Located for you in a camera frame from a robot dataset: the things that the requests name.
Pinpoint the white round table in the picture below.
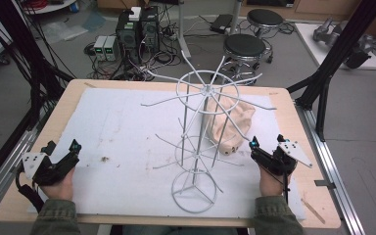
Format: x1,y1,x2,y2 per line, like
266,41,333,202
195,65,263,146
22,0,78,16

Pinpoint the grey metal bracket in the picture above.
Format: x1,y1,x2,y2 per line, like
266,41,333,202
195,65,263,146
313,179,337,191

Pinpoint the white foam mat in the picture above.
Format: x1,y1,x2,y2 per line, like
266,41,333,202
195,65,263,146
26,87,308,220

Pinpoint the black flat box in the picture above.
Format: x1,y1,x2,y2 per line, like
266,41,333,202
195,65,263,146
209,13,234,35

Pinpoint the grey robot part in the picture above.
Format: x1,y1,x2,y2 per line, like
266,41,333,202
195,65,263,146
312,17,374,71

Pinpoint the black metal frame with cables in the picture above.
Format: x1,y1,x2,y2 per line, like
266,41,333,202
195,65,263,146
0,0,76,131

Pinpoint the small black round stool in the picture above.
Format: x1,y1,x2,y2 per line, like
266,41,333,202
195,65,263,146
246,8,285,37

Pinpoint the person's left hand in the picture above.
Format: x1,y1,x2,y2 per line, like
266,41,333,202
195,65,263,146
39,165,76,202

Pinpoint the thin wooden stick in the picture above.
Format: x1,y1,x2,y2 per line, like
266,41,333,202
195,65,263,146
301,198,327,225

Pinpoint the white platform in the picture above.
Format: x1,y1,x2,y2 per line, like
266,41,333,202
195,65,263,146
294,23,376,71

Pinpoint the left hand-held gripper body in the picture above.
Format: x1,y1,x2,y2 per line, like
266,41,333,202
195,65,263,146
22,152,80,187

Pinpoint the white box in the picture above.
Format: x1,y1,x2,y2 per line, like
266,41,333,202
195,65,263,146
128,6,142,23

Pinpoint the aluminium rail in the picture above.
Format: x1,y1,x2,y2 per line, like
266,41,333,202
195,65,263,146
0,126,44,218
294,99,367,235

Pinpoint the grey power supply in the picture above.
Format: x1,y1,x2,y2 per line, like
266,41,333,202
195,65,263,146
93,35,109,62
104,35,119,62

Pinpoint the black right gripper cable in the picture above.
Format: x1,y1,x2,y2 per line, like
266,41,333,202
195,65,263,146
281,170,292,206

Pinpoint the grey desk leg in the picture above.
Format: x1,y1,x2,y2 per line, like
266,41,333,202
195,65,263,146
229,0,244,35
175,0,193,61

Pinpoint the large black round stool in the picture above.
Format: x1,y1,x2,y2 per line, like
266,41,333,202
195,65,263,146
222,32,269,75

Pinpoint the peach cloth bag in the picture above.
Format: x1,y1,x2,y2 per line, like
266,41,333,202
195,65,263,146
205,95,257,157

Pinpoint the tangle of floor cables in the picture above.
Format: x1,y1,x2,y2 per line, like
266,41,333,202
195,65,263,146
83,6,190,82

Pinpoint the white wire hanging rack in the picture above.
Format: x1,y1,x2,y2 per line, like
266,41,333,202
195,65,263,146
140,50,278,215

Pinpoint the black computer tower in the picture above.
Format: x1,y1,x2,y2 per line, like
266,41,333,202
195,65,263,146
139,6,161,54
115,11,142,64

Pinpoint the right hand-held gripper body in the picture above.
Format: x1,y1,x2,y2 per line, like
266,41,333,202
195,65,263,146
250,140,314,177

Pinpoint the person's right hand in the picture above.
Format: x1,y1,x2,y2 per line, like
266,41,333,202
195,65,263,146
258,164,292,199

